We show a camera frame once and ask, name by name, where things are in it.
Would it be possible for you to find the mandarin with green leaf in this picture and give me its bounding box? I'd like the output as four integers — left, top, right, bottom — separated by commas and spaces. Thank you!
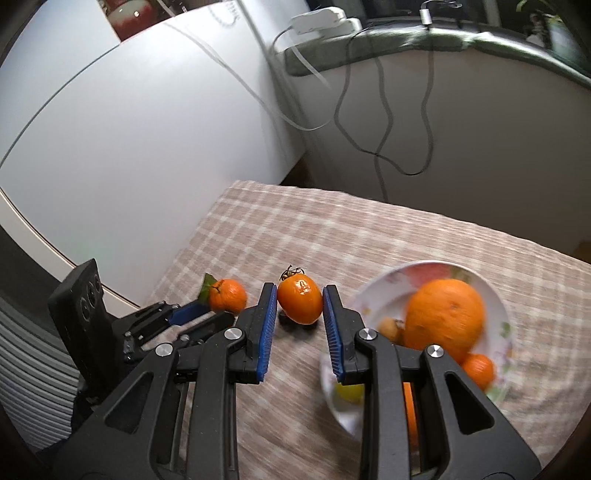
197, 273, 247, 316

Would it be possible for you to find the white power strip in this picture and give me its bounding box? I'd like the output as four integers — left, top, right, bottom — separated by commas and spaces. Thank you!
290, 6, 363, 38

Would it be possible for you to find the large orange rear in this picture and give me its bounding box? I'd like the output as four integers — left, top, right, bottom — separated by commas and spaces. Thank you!
404, 279, 486, 364

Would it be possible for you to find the large orange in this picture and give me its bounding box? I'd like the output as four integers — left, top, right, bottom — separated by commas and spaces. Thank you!
403, 382, 419, 449
404, 279, 486, 364

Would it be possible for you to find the small orange tomato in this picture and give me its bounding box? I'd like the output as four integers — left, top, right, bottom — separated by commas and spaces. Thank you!
277, 265, 322, 326

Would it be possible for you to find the tan longan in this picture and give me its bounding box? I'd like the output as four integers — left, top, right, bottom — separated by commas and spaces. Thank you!
378, 317, 405, 345

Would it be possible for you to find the white cable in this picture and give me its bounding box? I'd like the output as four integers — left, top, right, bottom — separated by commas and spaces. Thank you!
156, 0, 336, 133

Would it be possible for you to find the pink plaid tablecloth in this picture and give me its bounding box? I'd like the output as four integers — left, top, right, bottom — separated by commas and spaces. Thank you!
150, 181, 590, 479

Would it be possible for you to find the floral white plate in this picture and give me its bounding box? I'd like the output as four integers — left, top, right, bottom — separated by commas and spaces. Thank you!
320, 260, 515, 439

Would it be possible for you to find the green grape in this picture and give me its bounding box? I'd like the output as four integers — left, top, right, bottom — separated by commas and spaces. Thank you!
335, 383, 365, 405

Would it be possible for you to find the black cable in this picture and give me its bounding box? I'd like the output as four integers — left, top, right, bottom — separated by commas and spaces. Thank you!
331, 0, 463, 204

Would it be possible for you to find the large orange front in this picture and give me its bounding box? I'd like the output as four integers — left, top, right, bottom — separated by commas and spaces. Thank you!
403, 382, 419, 449

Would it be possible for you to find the small orange kumquat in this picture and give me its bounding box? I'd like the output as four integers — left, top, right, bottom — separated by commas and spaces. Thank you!
462, 353, 496, 391

